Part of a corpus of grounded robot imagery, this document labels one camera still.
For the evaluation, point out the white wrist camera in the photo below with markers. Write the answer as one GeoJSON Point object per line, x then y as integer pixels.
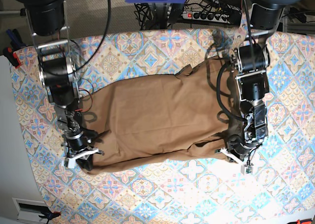
{"type": "Point", "coordinates": [245, 164]}
{"type": "Point", "coordinates": [71, 156]}

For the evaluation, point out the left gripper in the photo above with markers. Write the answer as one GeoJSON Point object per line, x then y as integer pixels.
{"type": "Point", "coordinates": [239, 148]}

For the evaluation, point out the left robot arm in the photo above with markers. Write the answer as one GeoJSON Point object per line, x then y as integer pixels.
{"type": "Point", "coordinates": [250, 57]}

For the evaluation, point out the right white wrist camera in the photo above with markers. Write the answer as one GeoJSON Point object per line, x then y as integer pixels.
{"type": "Point", "coordinates": [71, 156]}

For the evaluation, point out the white power strip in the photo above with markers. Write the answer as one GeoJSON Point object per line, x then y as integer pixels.
{"type": "Point", "coordinates": [205, 16]}

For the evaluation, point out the orange black clamp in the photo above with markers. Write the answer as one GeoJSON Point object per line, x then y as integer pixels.
{"type": "Point", "coordinates": [49, 215]}

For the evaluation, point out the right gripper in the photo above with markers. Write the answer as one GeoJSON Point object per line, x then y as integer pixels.
{"type": "Point", "coordinates": [78, 142]}

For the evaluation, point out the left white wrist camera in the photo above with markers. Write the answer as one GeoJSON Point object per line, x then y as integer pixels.
{"type": "Point", "coordinates": [245, 164]}

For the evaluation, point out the brown t-shirt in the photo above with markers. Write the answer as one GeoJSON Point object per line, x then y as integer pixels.
{"type": "Point", "coordinates": [153, 118]}

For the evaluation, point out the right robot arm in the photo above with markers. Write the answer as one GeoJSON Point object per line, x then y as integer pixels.
{"type": "Point", "coordinates": [47, 20]}

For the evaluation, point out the patterned tablecloth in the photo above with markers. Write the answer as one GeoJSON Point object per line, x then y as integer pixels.
{"type": "Point", "coordinates": [204, 191]}

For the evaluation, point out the white floor vent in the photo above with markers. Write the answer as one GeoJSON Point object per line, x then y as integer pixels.
{"type": "Point", "coordinates": [29, 211]}

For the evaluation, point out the blue handled clamp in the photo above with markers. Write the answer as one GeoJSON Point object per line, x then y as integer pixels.
{"type": "Point", "coordinates": [16, 40]}

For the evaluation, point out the red black clamp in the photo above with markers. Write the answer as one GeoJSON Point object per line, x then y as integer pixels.
{"type": "Point", "coordinates": [13, 58]}

